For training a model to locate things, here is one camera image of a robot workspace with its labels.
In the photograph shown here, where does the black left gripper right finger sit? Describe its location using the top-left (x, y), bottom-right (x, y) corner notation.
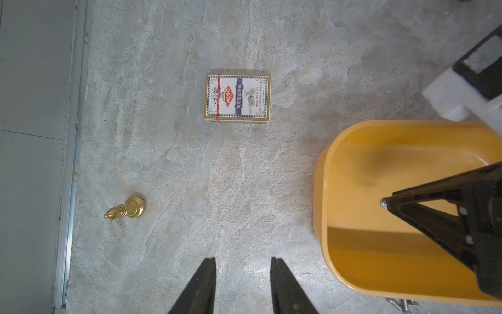
top-left (270, 257), bottom-right (318, 314)

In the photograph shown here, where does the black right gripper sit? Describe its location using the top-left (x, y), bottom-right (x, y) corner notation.
top-left (385, 162), bottom-right (501, 300)

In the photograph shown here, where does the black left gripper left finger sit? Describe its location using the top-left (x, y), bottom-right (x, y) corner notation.
top-left (168, 258), bottom-right (216, 314)

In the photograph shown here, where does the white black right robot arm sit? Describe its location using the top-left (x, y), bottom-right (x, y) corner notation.
top-left (380, 27), bottom-right (501, 299)

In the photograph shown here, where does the yellow plastic storage box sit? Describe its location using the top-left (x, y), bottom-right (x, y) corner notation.
top-left (313, 120), bottom-right (501, 307)

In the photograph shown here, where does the playing card box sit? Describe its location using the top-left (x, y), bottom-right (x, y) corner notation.
top-left (204, 73), bottom-right (271, 124)

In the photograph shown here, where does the gold chess bishop piece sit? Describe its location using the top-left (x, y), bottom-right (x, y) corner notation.
top-left (104, 196), bottom-right (146, 220)

